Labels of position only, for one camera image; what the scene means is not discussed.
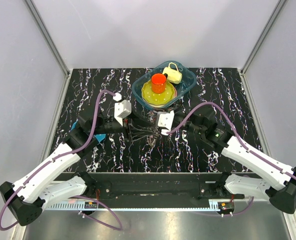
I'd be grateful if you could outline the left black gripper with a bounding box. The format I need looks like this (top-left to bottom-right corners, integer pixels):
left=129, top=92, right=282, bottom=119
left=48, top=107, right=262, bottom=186
left=92, top=106, right=155, bottom=142

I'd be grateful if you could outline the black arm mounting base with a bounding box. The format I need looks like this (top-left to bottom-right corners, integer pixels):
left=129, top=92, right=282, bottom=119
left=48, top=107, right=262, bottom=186
left=56, top=172, right=244, bottom=200

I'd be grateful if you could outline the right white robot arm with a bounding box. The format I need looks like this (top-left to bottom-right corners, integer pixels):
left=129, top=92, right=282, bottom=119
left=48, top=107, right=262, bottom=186
left=173, top=109, right=296, bottom=214

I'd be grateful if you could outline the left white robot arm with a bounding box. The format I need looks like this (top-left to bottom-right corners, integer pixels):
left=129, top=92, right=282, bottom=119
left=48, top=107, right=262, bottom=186
left=0, top=113, right=152, bottom=231

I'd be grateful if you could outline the yellow dotted plate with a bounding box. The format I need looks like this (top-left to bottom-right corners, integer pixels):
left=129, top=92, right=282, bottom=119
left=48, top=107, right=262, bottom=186
left=141, top=81, right=177, bottom=106

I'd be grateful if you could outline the blue dotted plate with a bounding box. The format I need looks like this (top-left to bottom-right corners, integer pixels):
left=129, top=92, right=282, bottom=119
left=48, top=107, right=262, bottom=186
left=70, top=121, right=106, bottom=143

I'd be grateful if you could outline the teal transparent plastic bin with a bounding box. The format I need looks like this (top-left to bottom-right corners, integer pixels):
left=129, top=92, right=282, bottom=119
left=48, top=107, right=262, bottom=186
left=132, top=60, right=196, bottom=110

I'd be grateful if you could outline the orange cup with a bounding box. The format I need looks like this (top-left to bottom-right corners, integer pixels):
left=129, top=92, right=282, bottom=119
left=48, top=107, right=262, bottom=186
left=151, top=73, right=167, bottom=94

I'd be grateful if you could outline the cream yellow mug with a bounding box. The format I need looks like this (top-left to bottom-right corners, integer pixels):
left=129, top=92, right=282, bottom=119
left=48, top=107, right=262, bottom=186
left=162, top=62, right=182, bottom=85

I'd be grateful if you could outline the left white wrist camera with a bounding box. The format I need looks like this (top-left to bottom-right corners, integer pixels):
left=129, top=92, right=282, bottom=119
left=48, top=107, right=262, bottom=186
left=113, top=93, right=132, bottom=126

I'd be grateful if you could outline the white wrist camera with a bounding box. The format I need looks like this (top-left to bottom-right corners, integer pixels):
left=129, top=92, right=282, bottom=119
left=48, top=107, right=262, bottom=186
left=113, top=93, right=132, bottom=126
left=156, top=110, right=174, bottom=136

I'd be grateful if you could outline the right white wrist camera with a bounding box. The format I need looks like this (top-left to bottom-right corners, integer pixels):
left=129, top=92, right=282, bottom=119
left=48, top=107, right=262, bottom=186
left=156, top=110, right=174, bottom=136

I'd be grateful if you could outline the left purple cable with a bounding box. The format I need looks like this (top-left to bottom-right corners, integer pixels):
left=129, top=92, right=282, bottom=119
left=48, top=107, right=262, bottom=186
left=0, top=89, right=123, bottom=231

